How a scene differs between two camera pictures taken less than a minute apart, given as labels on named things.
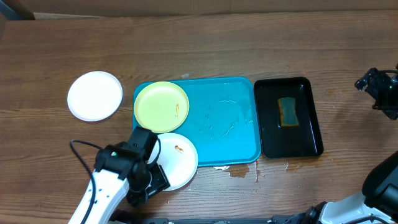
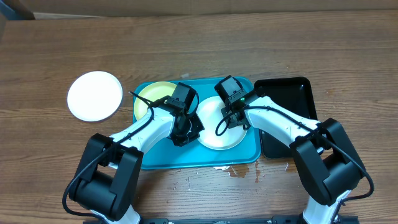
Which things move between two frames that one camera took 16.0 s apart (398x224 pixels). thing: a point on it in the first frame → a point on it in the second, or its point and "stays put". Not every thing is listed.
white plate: (94, 96) stays put
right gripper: (381, 80) → (238, 124)
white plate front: (178, 159) → (209, 113)
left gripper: (161, 183) → (180, 141)
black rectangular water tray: (288, 123) stays put
